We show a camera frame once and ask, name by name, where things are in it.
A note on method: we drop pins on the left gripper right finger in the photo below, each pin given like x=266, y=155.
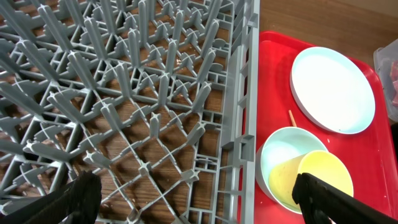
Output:
x=320, y=202

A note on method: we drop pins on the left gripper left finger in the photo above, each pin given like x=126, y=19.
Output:
x=77, y=202

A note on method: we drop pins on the yellow plastic cup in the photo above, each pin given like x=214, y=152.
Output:
x=322, y=164

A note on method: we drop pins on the light blue bowl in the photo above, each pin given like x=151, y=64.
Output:
x=283, y=144

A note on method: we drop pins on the wooden chopstick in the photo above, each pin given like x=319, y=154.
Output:
x=292, y=119

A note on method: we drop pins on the light blue round plate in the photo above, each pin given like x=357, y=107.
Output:
x=332, y=91

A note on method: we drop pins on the red snack wrapper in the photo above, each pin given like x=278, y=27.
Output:
x=393, y=76

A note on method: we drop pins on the grey plastic dishwasher rack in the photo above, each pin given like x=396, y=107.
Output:
x=157, y=98

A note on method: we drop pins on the clear plastic waste bin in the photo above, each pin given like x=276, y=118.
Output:
x=383, y=58

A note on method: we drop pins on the red plastic serving tray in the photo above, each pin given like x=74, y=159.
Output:
x=369, y=156

